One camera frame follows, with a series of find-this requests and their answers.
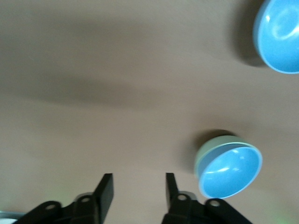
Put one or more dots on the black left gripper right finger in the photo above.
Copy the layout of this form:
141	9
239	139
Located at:
187	212

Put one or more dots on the pale green bowl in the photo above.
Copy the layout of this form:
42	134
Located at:
208	147

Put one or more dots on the blue bowl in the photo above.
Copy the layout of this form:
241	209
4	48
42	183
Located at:
280	46
229	172

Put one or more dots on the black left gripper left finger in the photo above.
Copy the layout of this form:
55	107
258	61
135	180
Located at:
88	210

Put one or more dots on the pale green plate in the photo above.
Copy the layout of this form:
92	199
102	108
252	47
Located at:
5	213

